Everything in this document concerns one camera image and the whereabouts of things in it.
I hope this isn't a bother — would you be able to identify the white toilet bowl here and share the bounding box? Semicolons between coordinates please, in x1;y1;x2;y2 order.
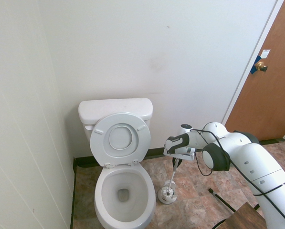
94;163;157;229

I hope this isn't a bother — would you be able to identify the white toilet tank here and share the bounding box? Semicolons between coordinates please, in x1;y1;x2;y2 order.
81;112;153;144

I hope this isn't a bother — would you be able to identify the brown wooden door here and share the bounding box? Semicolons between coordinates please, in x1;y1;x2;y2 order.
224;0;285;141

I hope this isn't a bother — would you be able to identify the black floor cable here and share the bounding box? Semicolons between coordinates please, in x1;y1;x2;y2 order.
211;218;229;229

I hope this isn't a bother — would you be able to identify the white door frame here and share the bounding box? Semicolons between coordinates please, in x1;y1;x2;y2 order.
221;0;285;125

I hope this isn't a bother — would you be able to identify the white toilet brush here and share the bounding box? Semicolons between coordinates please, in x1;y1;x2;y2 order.
161;165;179;198

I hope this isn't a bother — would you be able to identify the white toilet seat with lid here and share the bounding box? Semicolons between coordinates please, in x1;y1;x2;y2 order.
89;112;152;169

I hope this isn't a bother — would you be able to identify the white toilet brush holder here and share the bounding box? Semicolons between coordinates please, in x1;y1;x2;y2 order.
158;180;178;205

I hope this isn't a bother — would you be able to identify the brass door knob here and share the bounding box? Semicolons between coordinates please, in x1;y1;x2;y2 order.
255;61;268;73

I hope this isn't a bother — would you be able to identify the black camera tripod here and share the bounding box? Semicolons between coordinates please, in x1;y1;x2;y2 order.
208;164;285;213

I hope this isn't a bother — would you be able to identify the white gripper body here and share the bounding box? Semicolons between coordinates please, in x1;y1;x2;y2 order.
163;147;196;161

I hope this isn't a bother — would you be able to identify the white toilet tank lid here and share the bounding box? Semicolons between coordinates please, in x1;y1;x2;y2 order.
78;98;154;121

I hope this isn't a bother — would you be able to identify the blue tape strip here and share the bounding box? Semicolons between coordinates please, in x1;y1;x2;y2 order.
250;55;263;75

